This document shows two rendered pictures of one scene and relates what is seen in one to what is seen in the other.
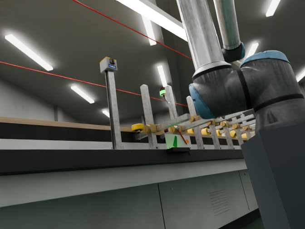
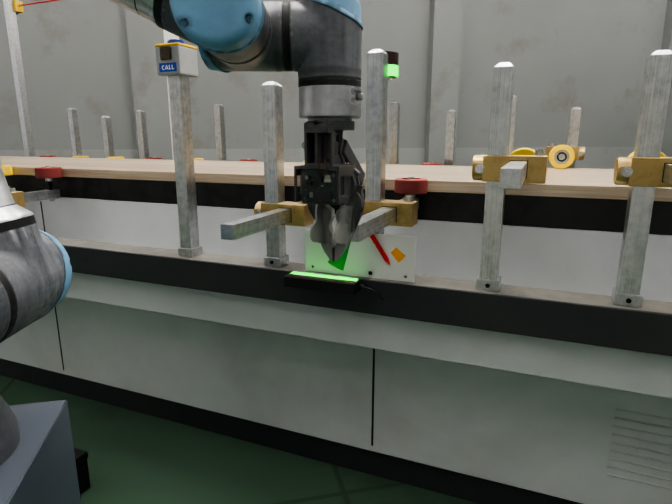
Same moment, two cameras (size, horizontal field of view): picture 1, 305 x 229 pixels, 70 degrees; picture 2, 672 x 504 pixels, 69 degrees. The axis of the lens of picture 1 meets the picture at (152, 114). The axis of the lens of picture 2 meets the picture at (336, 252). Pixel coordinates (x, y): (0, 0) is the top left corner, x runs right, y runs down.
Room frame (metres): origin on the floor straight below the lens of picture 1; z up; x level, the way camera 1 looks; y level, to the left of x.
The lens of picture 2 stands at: (0.99, -1.12, 1.00)
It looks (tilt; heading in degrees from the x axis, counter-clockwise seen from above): 13 degrees down; 70
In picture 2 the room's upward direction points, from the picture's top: straight up
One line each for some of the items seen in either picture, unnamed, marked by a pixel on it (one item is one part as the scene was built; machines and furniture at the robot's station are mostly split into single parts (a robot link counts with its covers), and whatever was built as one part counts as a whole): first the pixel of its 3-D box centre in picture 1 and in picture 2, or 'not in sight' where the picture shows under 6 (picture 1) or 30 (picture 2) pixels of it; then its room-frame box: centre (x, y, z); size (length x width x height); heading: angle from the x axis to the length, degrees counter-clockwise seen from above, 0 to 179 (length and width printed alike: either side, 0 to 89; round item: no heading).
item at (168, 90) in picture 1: (174, 116); (375, 168); (1.45, -0.15, 0.94); 0.04 x 0.04 x 0.48; 47
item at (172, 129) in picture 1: (178, 129); (385, 211); (1.47, -0.16, 0.85); 0.14 x 0.06 x 0.05; 137
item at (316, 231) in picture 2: not in sight; (320, 233); (1.23, -0.42, 0.86); 0.06 x 0.03 x 0.09; 47
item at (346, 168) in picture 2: not in sight; (328, 163); (1.24, -0.43, 0.97); 0.09 x 0.08 x 0.12; 47
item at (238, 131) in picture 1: (238, 133); not in sight; (2.18, -0.83, 0.87); 0.04 x 0.04 x 0.48; 47
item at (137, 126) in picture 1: (138, 132); not in sight; (1.40, 0.11, 0.85); 0.08 x 0.08 x 0.11
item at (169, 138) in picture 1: (179, 141); (357, 254); (1.41, -0.14, 0.75); 0.26 x 0.01 x 0.10; 137
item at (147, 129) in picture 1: (153, 129); (283, 212); (1.28, 0.01, 0.83); 0.14 x 0.06 x 0.05; 137
